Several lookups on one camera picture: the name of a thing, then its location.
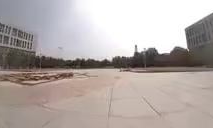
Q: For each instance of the grey stone slab plaza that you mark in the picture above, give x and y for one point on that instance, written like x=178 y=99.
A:
x=144 y=110

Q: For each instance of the row of trees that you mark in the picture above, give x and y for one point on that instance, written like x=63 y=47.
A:
x=94 y=62

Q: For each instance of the pale tower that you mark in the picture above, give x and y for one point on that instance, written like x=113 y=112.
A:
x=135 y=49

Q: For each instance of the grey building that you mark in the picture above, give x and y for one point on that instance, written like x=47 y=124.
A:
x=204 y=33

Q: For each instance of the tan stepped stone mound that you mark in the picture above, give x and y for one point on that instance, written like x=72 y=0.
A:
x=34 y=77

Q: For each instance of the white building with window rows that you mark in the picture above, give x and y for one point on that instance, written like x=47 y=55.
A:
x=14 y=36

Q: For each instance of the street lamp pole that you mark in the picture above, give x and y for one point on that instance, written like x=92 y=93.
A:
x=144 y=60

